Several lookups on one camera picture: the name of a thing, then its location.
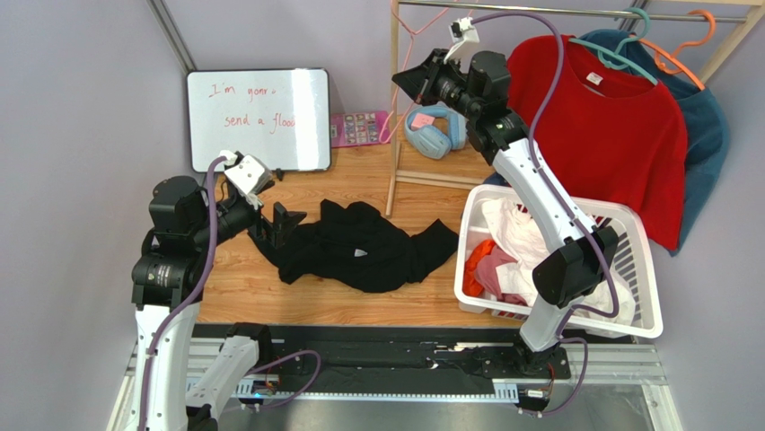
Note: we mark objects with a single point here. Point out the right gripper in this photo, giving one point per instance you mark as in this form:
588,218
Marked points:
429,79

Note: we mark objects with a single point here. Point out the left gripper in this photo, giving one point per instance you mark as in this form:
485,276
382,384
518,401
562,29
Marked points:
277,231

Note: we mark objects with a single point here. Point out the pink wire hanger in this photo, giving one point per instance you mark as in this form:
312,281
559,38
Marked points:
409,60

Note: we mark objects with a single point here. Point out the black t shirt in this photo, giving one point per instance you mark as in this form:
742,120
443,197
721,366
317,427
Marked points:
357,246

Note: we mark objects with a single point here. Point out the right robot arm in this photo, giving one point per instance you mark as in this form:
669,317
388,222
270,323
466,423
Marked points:
580,251

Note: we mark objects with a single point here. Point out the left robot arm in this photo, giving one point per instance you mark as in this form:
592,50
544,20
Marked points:
175,263

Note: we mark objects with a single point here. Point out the red t shirt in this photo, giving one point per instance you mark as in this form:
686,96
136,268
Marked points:
615,137

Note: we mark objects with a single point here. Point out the dark teal t shirt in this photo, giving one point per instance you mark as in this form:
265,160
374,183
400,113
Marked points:
535,67

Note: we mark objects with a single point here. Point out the light blue headphones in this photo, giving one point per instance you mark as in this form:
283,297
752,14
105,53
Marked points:
429,140

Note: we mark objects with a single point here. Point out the pink sticker card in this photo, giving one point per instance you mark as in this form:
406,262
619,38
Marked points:
358,129

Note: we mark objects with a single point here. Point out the whiteboard with red writing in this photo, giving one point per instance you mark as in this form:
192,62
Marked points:
280,116

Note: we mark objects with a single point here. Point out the metal hanging rod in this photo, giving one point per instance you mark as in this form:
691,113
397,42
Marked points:
574,12

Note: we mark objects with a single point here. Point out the white laundry basket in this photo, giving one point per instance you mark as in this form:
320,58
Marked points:
632,264

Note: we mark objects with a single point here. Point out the pink garment in basket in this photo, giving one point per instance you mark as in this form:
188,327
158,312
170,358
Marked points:
493,272

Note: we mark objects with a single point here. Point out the orange garment in basket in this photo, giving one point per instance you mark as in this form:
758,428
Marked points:
474,281

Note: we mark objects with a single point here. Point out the white crumpled garment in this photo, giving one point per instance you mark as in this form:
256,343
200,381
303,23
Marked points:
518,236

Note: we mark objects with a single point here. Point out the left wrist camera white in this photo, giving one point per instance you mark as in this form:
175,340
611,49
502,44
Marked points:
243,171

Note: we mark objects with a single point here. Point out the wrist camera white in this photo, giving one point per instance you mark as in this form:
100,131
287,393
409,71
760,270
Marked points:
465,39
243,171

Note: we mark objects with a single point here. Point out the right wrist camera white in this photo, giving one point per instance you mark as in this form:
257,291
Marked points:
465,39

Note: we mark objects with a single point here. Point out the wooden clothes rack frame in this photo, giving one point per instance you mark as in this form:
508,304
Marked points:
671,64

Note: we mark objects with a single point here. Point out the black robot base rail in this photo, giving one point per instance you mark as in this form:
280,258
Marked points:
402,363

